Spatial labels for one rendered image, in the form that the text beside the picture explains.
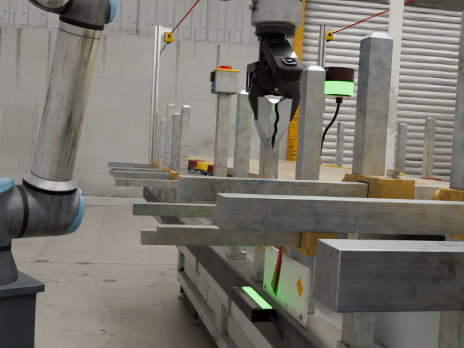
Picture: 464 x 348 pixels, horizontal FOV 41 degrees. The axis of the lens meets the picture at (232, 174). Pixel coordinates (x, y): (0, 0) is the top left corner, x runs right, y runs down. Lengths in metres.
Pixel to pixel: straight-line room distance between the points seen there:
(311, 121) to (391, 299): 0.83
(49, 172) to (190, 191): 1.01
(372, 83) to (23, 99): 8.32
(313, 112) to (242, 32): 8.15
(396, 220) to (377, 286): 0.29
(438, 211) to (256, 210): 0.18
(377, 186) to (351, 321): 0.21
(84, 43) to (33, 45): 7.46
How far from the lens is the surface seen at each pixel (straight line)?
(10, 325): 1.75
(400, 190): 0.83
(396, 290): 0.31
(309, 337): 1.03
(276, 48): 1.07
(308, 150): 1.12
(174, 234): 1.04
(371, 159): 0.89
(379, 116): 0.89
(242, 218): 0.53
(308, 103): 1.12
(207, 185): 0.78
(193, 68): 9.07
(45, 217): 1.78
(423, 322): 1.18
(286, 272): 1.16
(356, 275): 0.30
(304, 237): 1.07
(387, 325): 1.30
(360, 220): 0.57
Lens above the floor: 1.01
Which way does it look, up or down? 3 degrees down
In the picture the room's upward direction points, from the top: 3 degrees clockwise
